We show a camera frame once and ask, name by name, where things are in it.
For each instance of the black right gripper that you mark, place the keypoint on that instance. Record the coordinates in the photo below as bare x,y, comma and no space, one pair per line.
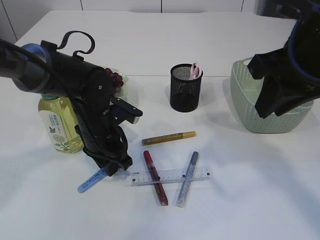
291,76

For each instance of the silver glitter marker pen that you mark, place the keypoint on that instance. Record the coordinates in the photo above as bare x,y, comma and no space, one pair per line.
183,193

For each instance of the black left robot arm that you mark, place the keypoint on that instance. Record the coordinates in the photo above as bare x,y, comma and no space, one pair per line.
42,68

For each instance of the blue capped scissors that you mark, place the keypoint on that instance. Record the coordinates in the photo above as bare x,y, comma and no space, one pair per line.
91,181

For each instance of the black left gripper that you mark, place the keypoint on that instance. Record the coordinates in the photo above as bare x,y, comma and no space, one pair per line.
104,141

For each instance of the gold glitter marker pen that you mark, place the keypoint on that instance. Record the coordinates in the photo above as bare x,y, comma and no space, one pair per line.
168,138

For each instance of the clear plastic ruler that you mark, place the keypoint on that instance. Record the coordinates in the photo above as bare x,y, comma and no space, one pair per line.
168,176

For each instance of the pink capped scissors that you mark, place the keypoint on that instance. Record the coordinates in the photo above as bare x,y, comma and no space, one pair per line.
195,71

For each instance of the black mesh pen holder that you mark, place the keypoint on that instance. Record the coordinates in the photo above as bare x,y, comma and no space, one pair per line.
184,93

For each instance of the red glitter marker pen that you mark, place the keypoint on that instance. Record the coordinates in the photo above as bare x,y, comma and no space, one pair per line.
162,197

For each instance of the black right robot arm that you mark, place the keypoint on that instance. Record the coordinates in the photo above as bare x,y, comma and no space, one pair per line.
307,15

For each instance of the yellow tea bottle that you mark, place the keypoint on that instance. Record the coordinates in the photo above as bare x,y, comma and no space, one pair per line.
58,117

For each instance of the purple artificial grape bunch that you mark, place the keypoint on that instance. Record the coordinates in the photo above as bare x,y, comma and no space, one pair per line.
117,81

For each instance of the green woven plastic basket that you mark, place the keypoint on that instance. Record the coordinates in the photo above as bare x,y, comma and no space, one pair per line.
244,93

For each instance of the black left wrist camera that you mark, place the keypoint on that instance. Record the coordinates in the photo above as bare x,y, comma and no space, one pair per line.
123,111

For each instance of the green wavy glass plate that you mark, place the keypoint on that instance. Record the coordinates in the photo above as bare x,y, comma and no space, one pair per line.
124,89

